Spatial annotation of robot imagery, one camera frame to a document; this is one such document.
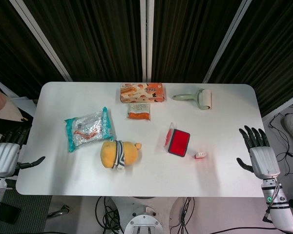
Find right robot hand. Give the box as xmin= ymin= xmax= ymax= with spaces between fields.
xmin=236 ymin=125 xmax=281 ymax=180

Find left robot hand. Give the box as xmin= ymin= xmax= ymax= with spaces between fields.
xmin=0 ymin=124 xmax=46 ymax=178

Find silver white robot base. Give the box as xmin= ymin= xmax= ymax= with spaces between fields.
xmin=109 ymin=196 xmax=199 ymax=234

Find red packaged box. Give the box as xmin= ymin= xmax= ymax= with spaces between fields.
xmin=163 ymin=122 xmax=191 ymax=158

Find black flat device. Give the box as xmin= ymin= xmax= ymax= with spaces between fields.
xmin=0 ymin=203 xmax=22 ymax=224

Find chrome metal leg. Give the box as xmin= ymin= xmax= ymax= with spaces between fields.
xmin=47 ymin=204 xmax=70 ymax=217

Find green lint roller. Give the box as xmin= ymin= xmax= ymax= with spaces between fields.
xmin=172 ymin=89 xmax=213 ymax=111

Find teal silver snack bag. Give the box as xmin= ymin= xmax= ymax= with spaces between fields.
xmin=64 ymin=106 xmax=116 ymax=154

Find yellow plush toy striped scarf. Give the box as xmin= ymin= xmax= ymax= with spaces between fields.
xmin=100 ymin=139 xmax=143 ymax=173

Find black curtain panel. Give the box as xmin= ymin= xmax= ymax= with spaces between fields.
xmin=152 ymin=0 xmax=243 ymax=83
xmin=0 ymin=0 xmax=65 ymax=98
xmin=209 ymin=0 xmax=293 ymax=117
xmin=21 ymin=0 xmax=143 ymax=82

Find small orange snack packet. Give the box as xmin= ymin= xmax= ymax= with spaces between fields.
xmin=126 ymin=102 xmax=151 ymax=121

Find orange snack box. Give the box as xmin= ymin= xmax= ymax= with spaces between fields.
xmin=120 ymin=83 xmax=167 ymax=104

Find black floor cables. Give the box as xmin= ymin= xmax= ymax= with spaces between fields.
xmin=268 ymin=102 xmax=293 ymax=176

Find black cable bundle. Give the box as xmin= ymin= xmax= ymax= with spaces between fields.
xmin=95 ymin=196 xmax=125 ymax=234
xmin=177 ymin=196 xmax=199 ymax=234

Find white partition post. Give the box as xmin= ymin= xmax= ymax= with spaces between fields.
xmin=9 ymin=0 xmax=73 ymax=82
xmin=202 ymin=0 xmax=250 ymax=84
xmin=139 ymin=0 xmax=155 ymax=82

